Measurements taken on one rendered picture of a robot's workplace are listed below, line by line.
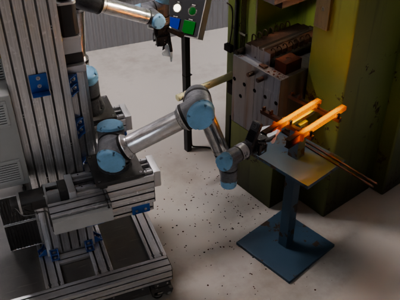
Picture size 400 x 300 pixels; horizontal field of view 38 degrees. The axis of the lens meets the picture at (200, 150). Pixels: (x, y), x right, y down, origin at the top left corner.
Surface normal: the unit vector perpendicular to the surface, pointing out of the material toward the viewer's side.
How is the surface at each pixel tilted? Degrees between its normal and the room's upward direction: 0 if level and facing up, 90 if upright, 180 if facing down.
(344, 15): 90
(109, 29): 90
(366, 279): 0
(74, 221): 90
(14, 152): 90
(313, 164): 0
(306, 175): 0
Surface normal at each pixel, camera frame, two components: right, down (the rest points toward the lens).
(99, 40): 0.36, 0.56
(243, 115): -0.78, 0.38
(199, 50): 0.00, -0.80
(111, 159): 0.00, 0.65
